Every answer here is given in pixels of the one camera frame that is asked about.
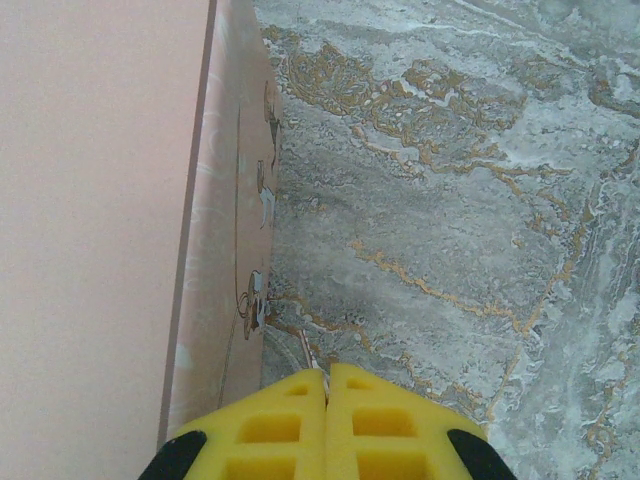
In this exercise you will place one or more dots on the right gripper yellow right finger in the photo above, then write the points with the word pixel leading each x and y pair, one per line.
pixel 390 440

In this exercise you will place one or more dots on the pink tin box with couple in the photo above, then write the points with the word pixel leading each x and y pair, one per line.
pixel 100 200

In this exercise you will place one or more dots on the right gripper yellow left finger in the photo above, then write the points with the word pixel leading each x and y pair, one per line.
pixel 280 440

